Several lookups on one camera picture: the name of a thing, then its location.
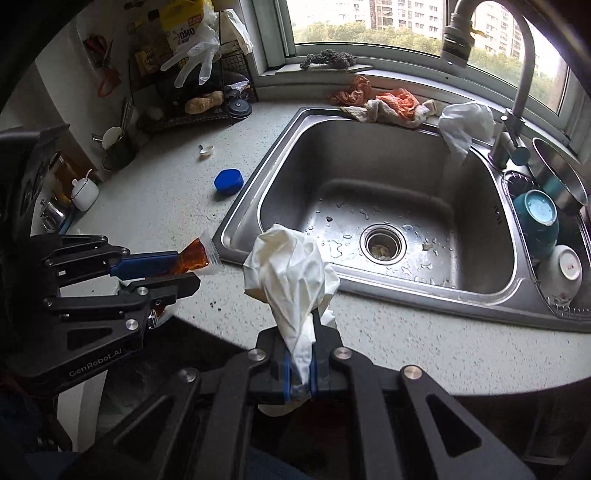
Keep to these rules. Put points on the red sauce packet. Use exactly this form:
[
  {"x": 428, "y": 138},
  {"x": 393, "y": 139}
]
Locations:
[{"x": 194, "y": 259}]

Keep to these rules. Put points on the sink drain strainer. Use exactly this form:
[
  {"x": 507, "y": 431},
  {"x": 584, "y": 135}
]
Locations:
[{"x": 384, "y": 240}]

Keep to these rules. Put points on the beige rag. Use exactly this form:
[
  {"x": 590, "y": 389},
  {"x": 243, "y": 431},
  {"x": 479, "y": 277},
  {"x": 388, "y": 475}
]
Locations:
[{"x": 392, "y": 115}]

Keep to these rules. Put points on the dark green mug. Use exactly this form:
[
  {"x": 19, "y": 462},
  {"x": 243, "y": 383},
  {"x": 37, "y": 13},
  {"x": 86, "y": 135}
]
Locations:
[{"x": 119, "y": 152}]

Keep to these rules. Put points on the white disposable glove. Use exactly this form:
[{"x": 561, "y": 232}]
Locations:
[{"x": 196, "y": 50}]

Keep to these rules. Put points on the orange mesh scrubber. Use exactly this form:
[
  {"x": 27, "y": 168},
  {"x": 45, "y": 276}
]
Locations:
[{"x": 351, "y": 92}]

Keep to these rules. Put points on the garlic bulb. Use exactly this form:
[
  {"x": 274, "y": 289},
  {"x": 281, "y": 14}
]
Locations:
[{"x": 153, "y": 113}]

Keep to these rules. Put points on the steel kitchen faucet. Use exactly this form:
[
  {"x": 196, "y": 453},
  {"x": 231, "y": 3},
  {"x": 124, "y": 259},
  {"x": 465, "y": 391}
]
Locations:
[{"x": 524, "y": 83}]

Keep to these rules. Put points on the blue coaster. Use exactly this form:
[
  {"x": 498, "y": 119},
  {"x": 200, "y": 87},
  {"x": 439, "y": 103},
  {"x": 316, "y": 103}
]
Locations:
[{"x": 69, "y": 221}]

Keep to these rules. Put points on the white bowl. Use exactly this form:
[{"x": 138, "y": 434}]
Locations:
[{"x": 564, "y": 272}]

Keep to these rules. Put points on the metal chopsticks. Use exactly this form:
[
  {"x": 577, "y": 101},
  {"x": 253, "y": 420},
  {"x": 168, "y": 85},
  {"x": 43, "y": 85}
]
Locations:
[{"x": 125, "y": 115}]

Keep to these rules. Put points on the stainless steel kettle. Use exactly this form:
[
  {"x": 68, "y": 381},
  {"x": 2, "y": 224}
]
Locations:
[{"x": 53, "y": 214}]

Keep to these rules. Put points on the orange dishcloth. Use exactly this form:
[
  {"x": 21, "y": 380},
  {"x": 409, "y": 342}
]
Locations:
[{"x": 399, "y": 102}]

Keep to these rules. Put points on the black round lid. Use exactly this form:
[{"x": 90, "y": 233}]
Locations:
[{"x": 240, "y": 108}]

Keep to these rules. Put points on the stainless steel pot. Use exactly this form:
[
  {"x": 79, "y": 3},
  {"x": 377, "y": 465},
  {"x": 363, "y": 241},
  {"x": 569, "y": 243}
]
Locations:
[{"x": 561, "y": 177}]

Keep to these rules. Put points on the stainless steel sink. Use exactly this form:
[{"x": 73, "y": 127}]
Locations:
[{"x": 369, "y": 184}]

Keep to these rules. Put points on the blue plastic lid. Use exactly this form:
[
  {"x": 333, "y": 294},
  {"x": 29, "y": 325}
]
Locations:
[{"x": 228, "y": 181}]

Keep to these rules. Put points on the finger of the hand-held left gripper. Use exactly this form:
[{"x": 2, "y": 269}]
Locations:
[
  {"x": 147, "y": 264},
  {"x": 171, "y": 288}
]

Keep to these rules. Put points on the amber oil bottle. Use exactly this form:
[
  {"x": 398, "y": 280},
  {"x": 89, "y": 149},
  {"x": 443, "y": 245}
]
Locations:
[{"x": 64, "y": 171}]

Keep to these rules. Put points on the white rice paddle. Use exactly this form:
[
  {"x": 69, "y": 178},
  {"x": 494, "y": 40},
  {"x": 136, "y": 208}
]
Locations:
[{"x": 112, "y": 137}]

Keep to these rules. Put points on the dark scrubber on windowsill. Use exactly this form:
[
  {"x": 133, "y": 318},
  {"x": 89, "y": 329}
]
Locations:
[{"x": 328, "y": 59}]

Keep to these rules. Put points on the yellow package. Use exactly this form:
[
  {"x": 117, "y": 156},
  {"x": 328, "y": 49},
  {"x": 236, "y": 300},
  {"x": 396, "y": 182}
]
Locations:
[{"x": 182, "y": 23}]

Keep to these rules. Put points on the small white plastic scoop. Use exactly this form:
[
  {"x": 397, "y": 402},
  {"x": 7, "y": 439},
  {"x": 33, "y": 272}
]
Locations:
[{"x": 206, "y": 150}]

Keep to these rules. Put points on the teal bowl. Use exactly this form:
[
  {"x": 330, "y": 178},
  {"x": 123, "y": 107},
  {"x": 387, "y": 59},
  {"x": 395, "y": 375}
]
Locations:
[{"x": 535, "y": 221}]

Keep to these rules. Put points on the white lidded sugar pot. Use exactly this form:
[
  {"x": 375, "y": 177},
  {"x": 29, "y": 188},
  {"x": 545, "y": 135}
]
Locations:
[{"x": 86, "y": 193}]

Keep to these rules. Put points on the white rag on sink edge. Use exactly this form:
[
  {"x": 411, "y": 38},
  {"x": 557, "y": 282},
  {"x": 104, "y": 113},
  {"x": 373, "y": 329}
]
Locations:
[{"x": 466, "y": 124}]

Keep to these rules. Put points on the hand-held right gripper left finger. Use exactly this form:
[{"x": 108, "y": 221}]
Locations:
[{"x": 287, "y": 378}]

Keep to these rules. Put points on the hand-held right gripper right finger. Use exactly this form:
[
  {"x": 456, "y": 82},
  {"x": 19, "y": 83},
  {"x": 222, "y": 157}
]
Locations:
[{"x": 315, "y": 376}]

